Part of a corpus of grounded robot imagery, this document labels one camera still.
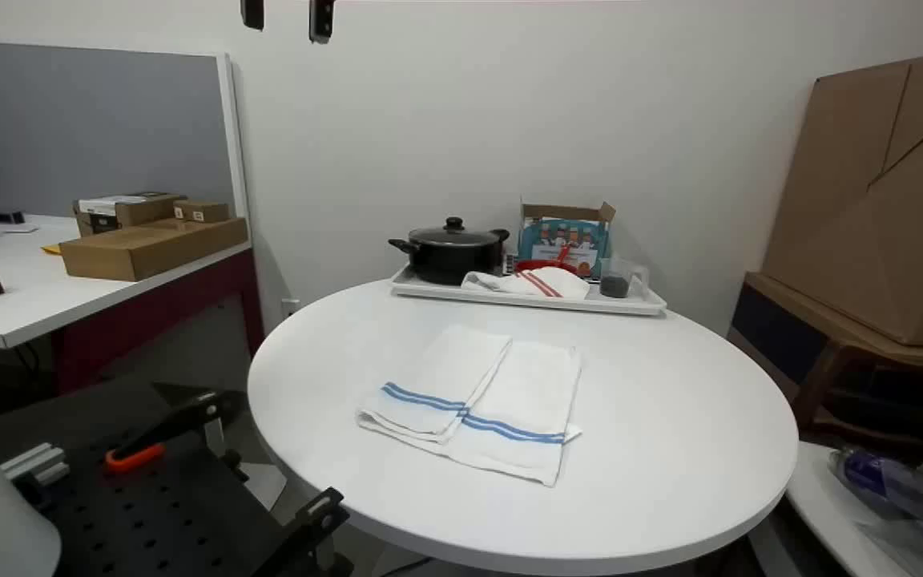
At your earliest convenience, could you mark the white towel with blue stripes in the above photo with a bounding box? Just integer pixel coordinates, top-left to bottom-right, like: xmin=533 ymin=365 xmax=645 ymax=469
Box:
xmin=357 ymin=319 xmax=588 ymax=491

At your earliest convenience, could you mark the open small cardboard box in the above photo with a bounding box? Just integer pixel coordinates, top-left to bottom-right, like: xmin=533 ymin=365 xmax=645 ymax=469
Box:
xmin=75 ymin=190 xmax=188 ymax=238

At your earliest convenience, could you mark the white desk with maroon side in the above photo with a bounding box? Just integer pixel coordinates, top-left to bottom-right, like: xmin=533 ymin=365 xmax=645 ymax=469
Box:
xmin=0 ymin=211 xmax=266 ymax=399

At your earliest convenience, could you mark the black clamp with orange handle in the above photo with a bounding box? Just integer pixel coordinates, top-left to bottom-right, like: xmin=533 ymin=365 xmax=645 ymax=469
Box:
xmin=103 ymin=386 xmax=247 ymax=477

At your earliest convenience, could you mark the small closed cardboard box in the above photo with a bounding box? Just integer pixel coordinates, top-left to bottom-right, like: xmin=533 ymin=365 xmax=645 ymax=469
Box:
xmin=171 ymin=198 xmax=233 ymax=226

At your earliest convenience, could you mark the black perforated breadboard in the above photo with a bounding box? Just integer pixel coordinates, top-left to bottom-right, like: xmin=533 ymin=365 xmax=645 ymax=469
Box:
xmin=0 ymin=378 xmax=358 ymax=577

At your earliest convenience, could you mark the black screw clamp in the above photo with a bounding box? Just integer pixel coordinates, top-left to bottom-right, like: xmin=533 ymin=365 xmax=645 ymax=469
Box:
xmin=266 ymin=487 xmax=352 ymax=577

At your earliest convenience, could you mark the flat brown cardboard box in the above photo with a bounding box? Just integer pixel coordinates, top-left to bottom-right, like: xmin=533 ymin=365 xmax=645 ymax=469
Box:
xmin=57 ymin=215 xmax=250 ymax=283

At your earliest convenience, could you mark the white flat panel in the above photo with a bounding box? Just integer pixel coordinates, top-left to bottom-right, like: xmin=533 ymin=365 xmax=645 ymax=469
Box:
xmin=786 ymin=442 xmax=923 ymax=577

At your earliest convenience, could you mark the black pot with lid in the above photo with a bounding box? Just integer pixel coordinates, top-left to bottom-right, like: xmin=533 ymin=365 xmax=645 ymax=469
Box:
xmin=384 ymin=215 xmax=514 ymax=287

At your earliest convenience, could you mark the open carton with blue print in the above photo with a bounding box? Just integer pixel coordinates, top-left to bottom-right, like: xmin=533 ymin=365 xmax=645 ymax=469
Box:
xmin=516 ymin=198 xmax=619 ymax=283

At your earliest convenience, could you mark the silver aluminium bracket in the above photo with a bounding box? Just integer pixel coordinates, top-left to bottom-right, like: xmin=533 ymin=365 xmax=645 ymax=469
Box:
xmin=0 ymin=442 xmax=70 ymax=487

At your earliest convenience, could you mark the white rectangular tray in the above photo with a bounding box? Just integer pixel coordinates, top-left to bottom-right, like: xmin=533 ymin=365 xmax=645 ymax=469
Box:
xmin=388 ymin=264 xmax=669 ymax=319

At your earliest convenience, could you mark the grey partition panel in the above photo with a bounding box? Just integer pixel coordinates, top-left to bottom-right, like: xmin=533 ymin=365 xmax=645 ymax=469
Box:
xmin=0 ymin=37 xmax=250 ymax=220

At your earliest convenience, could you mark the large brown cardboard box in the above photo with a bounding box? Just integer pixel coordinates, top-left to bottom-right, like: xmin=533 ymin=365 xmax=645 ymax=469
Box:
xmin=759 ymin=43 xmax=923 ymax=353

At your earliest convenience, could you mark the white cloth with red stripes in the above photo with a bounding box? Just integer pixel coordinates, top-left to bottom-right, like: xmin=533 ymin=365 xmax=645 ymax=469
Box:
xmin=462 ymin=264 xmax=597 ymax=303

